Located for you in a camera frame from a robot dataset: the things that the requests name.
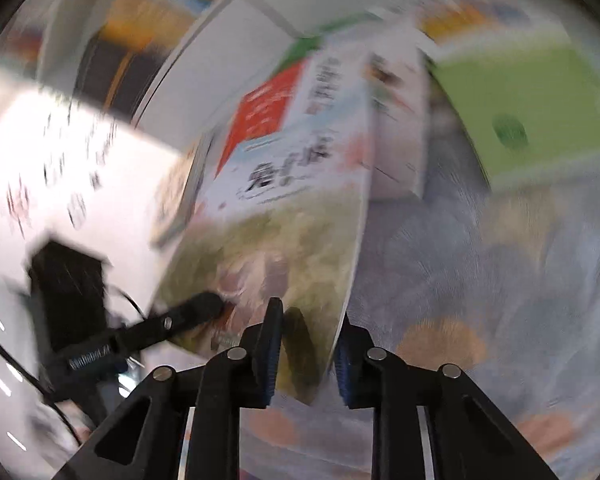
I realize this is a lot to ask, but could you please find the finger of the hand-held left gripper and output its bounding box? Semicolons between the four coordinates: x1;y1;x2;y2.
120;291;227;355

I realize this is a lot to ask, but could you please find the light green book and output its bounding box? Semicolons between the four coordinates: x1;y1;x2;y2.
430;45;600;193

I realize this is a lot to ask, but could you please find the black cable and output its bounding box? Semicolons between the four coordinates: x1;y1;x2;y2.
0;285;148;453

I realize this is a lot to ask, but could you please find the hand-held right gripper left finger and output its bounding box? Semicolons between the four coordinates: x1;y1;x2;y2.
55;297;284;480

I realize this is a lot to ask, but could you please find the row of black and yellow books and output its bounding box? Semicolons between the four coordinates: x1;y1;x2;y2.
75;0;261;111

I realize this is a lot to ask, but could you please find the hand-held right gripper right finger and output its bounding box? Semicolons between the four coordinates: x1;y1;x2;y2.
332;312;561;480

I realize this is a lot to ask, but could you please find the fan-patterned tablecloth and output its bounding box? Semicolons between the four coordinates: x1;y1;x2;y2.
180;25;600;480

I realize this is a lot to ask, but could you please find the white bookshelf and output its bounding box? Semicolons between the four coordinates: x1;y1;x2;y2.
30;0;331;161

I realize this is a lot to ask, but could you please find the meadow cover book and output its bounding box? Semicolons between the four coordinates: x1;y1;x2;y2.
152;50;373;406

